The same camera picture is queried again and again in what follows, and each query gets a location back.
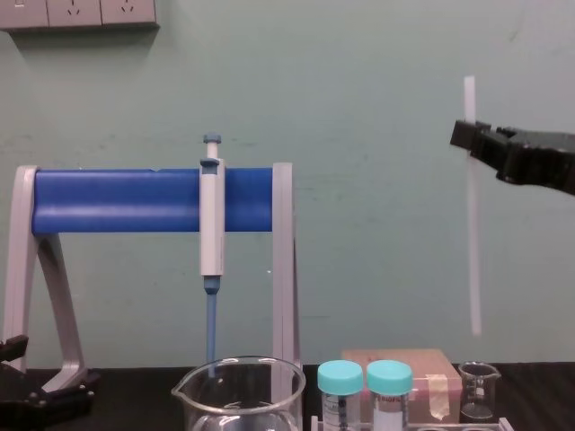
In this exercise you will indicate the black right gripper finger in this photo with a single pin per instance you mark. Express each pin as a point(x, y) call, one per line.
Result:
point(483, 126)
point(480, 146)

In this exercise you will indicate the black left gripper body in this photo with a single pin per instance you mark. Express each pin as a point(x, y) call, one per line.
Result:
point(15, 404)

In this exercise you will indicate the brown cardboard box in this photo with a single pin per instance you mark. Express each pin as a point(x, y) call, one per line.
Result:
point(431, 363)

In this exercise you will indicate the white and blue pipette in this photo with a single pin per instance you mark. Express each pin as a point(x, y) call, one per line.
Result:
point(211, 224)

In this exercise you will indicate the small glass beaker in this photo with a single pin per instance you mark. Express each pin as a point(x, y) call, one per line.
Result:
point(479, 390)

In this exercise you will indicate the blue and grey pipette stand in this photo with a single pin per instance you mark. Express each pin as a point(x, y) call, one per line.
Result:
point(117, 199)

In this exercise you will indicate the grey wall socket panel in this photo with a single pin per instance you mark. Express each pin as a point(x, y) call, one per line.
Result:
point(76, 12)

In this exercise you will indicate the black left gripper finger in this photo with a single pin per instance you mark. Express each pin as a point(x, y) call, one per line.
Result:
point(13, 348)
point(67, 389)

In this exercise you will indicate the white stirring rod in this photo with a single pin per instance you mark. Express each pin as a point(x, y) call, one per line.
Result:
point(472, 233)

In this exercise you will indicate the clear plastic tube rack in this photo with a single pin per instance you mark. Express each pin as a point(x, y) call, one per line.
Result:
point(449, 426)

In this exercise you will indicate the sample tube with teal cap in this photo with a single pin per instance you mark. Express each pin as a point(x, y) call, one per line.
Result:
point(389, 386)
point(339, 386)

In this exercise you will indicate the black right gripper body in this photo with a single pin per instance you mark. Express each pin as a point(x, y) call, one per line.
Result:
point(543, 159)

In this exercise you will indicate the large glass beaker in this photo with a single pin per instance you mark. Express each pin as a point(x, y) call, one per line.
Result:
point(242, 399)

